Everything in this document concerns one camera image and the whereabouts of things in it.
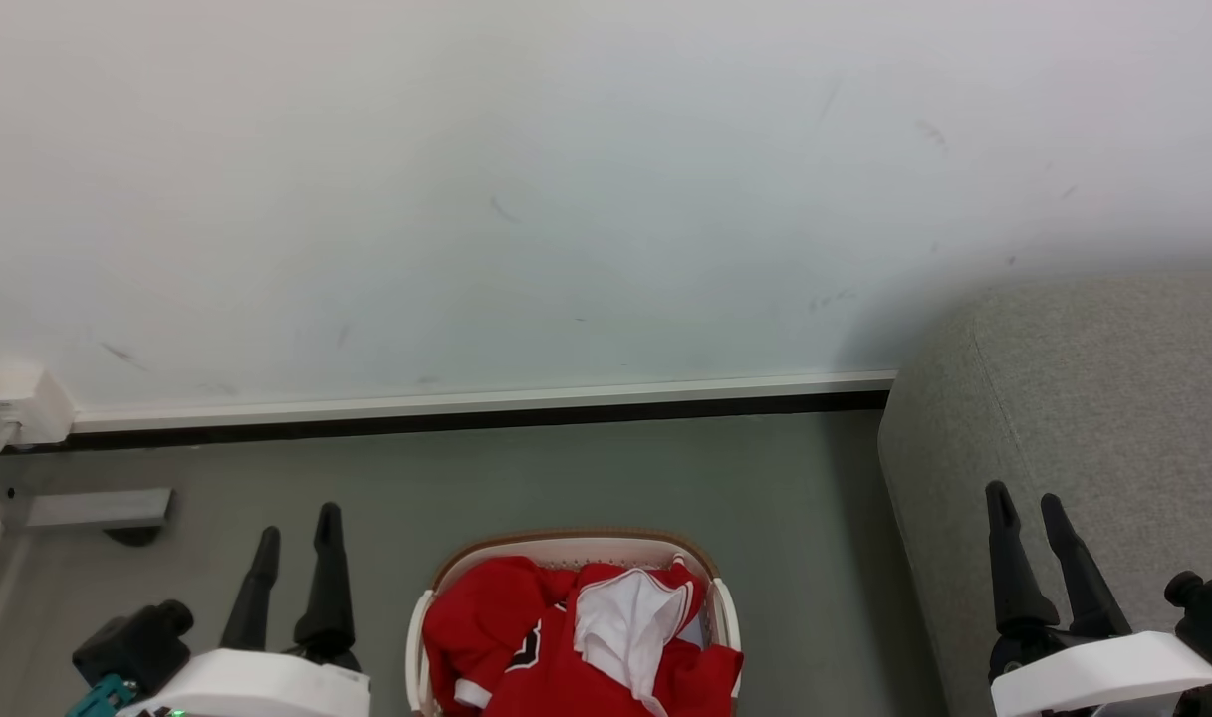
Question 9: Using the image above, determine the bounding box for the white wall power box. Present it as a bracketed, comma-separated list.
[0, 363, 76, 447]

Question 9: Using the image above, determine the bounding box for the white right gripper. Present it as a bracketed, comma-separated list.
[985, 481, 1212, 717]

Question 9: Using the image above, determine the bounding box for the white laundry basket brown rim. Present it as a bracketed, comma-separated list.
[404, 528, 744, 717]

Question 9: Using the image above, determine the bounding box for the grey metal bracket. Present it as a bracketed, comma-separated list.
[0, 428, 174, 547]

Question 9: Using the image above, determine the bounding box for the grey fabric sofa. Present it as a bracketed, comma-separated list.
[877, 271, 1212, 717]

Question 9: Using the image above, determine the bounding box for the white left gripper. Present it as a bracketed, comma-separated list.
[118, 503, 372, 717]

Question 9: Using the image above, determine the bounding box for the teal cable connector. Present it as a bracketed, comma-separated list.
[66, 674, 140, 717]

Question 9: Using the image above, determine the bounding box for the red and white garment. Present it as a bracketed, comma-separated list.
[422, 556, 744, 717]

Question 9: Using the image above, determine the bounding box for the white baseboard strip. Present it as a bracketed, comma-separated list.
[68, 370, 898, 435]

